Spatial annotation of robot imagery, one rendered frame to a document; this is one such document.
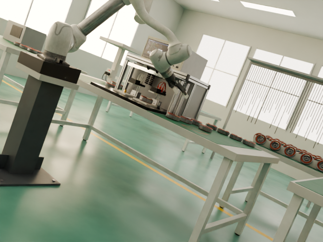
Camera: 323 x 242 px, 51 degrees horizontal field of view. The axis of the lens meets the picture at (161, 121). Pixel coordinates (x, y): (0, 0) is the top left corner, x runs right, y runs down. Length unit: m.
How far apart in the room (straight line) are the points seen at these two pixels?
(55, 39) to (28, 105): 0.48
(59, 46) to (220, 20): 8.11
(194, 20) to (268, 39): 2.37
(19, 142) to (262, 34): 7.95
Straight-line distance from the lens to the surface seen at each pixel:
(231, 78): 9.56
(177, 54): 2.32
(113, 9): 2.62
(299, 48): 9.25
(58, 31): 2.46
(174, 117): 2.54
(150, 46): 3.07
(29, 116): 2.47
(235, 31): 9.93
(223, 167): 2.18
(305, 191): 1.92
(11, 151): 2.60
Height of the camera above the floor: 0.98
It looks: 6 degrees down
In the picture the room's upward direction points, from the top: 21 degrees clockwise
